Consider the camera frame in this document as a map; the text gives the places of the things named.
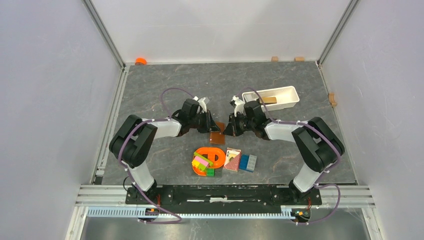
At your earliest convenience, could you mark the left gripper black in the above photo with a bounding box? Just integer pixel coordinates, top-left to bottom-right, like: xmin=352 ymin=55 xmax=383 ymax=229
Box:
xmin=189 ymin=109 xmax=220 ymax=134

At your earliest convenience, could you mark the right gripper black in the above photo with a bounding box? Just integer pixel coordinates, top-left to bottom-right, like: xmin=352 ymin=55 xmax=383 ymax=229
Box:
xmin=223 ymin=111 xmax=255 ymax=137

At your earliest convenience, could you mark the white plastic tray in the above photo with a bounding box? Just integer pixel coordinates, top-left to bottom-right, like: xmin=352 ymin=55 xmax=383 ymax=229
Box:
xmin=241 ymin=86 xmax=300 ymax=112

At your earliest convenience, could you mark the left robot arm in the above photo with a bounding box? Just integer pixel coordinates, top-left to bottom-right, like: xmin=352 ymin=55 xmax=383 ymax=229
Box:
xmin=108 ymin=97 xmax=221 ymax=204

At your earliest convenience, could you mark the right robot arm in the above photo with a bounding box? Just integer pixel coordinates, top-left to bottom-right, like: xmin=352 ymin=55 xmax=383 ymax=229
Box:
xmin=223 ymin=97 xmax=345 ymax=204

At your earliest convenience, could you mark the playing card box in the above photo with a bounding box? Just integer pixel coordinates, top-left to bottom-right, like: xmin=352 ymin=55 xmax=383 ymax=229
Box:
xmin=223 ymin=147 xmax=242 ymax=172

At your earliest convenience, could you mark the orange plastic loop toy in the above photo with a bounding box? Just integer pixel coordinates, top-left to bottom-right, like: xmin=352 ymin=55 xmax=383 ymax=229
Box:
xmin=191 ymin=147 xmax=226 ymax=178

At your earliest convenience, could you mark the blue building brick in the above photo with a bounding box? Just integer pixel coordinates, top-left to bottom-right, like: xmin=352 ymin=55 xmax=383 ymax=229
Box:
xmin=238 ymin=154 xmax=249 ymax=171

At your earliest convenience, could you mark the pink yellow brick stack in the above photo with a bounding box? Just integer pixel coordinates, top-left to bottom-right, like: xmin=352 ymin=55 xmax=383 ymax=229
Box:
xmin=191 ymin=152 xmax=214 ymax=172

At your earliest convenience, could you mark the dark grey building brick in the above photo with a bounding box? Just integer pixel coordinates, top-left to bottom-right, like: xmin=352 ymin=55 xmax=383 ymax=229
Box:
xmin=214 ymin=168 xmax=223 ymax=178

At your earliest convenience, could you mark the green building brick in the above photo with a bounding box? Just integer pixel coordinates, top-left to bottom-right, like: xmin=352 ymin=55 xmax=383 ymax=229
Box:
xmin=206 ymin=168 xmax=215 ymax=177

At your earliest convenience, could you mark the wooden block right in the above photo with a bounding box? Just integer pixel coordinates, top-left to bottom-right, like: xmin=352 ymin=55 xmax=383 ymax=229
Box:
xmin=294 ymin=56 xmax=305 ymax=62

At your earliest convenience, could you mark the orange round cap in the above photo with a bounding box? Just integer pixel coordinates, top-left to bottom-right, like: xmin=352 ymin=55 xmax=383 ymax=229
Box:
xmin=134 ymin=57 xmax=147 ymax=66

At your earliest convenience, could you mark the wooden curved piece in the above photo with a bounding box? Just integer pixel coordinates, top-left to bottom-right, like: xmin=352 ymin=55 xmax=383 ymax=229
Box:
xmin=328 ymin=92 xmax=338 ymax=108

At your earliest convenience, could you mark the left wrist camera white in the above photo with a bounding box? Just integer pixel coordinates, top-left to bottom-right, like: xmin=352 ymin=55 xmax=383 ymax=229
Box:
xmin=193 ymin=96 xmax=210 ymax=113

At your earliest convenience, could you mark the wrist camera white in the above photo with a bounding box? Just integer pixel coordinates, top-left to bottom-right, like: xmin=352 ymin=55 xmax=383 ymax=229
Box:
xmin=230 ymin=95 xmax=245 ymax=117
xmin=193 ymin=96 xmax=210 ymax=113

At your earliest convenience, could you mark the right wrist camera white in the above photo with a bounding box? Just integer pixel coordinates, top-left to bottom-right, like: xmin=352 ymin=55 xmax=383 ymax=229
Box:
xmin=230 ymin=95 xmax=245 ymax=117

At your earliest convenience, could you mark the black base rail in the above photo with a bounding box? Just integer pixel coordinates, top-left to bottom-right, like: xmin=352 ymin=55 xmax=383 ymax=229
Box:
xmin=146 ymin=184 xmax=322 ymax=214

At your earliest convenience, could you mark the white cable comb strip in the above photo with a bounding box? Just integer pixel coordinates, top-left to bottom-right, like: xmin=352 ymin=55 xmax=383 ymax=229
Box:
xmin=87 ymin=206 xmax=295 ymax=220

